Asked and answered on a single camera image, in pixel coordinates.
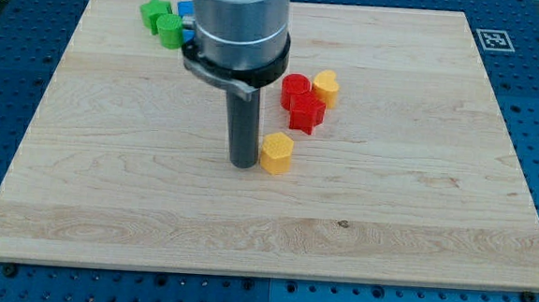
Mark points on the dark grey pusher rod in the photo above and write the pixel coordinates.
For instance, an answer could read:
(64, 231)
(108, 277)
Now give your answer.
(243, 124)

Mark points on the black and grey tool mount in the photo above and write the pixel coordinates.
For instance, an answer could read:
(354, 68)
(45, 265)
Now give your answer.
(244, 83)

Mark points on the yellow hexagon block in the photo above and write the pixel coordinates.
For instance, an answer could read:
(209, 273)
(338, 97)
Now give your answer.
(276, 153)

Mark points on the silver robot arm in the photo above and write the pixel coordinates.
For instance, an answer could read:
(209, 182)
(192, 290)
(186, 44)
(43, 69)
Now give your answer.
(239, 46)

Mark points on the red star block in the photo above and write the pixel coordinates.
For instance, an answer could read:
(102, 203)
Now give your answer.
(306, 111)

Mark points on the green star block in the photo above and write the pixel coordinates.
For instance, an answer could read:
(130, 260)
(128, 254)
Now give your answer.
(151, 11)

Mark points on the red cylinder block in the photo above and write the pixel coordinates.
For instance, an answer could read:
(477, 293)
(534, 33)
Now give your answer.
(293, 85)

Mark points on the yellow heart block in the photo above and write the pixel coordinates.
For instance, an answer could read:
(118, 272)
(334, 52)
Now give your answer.
(326, 87)

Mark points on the green cylinder block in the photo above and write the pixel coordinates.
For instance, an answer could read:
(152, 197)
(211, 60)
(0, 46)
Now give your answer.
(169, 28)

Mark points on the blue block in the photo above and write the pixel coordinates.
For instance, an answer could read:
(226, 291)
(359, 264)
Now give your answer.
(187, 14)

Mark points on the wooden board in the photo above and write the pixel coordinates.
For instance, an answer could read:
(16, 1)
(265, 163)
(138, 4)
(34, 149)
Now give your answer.
(410, 180)

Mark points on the white fiducial marker tag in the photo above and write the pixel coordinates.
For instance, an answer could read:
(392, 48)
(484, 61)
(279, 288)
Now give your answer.
(494, 40)

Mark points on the black bolt front left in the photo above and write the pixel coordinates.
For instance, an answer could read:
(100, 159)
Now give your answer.
(10, 270)

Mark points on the black bolt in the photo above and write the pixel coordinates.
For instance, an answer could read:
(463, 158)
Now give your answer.
(10, 270)
(528, 297)

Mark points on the black bolt front right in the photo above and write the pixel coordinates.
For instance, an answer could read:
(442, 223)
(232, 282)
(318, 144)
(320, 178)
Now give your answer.
(528, 297)

